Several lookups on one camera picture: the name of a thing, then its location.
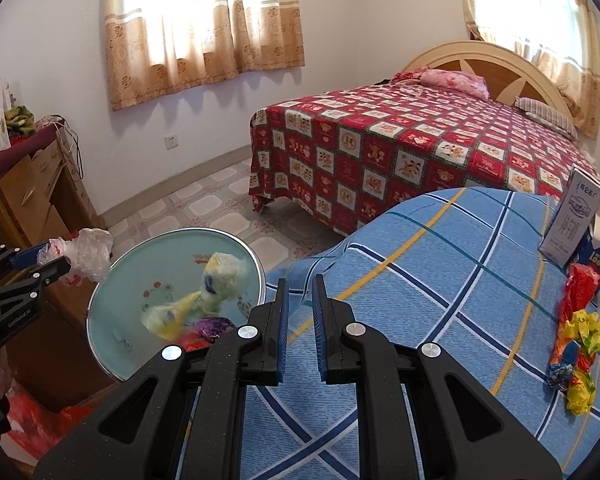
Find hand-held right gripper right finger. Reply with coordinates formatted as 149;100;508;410
311;274;563;480

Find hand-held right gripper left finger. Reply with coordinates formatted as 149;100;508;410
32;277;291;480

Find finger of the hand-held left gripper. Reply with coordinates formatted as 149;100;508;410
0;255;73;311
0;242;52;281

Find clear plastic bag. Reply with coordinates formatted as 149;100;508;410
36;227;115;283

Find purple wrapper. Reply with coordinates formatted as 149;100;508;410
196;316;236;343

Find light blue cartoon basin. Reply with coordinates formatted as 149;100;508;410
86;227;267;381

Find yellow white snack bag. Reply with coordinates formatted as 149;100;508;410
140;252;253;341

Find wooden desk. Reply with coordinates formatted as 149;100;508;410
0;125;106;411

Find red plastic bag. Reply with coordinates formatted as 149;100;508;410
2;390;96;461

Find dark red cloth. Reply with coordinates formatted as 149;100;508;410
0;125;56;171

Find blue plaid blanket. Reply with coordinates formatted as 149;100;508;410
177;186;600;480

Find green colourful cloth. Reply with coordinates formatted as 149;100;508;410
4;106;36;137

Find red bear-print bedspread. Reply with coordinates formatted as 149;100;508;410
248;82;600;236

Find small blue wrapper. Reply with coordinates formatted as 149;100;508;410
547;362;576;391

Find wide beige patterned curtain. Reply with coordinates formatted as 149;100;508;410
102;0;307;112

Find long red wrapper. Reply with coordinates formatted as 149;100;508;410
549;262;600;376

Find yellow wrapper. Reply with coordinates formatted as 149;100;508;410
565;367;597;417
557;310;600;361

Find white printed box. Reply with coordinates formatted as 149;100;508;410
537;166;600;268

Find pink floral pillow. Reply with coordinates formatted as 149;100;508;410
392;69;490;100

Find striped pillow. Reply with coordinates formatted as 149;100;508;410
514;96;578;141

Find wooden headboard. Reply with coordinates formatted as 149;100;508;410
402;41;578;126

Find narrow beige patterned curtain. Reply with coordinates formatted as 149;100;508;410
454;0;600;140

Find thin cable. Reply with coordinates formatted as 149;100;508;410
50;115;83;181

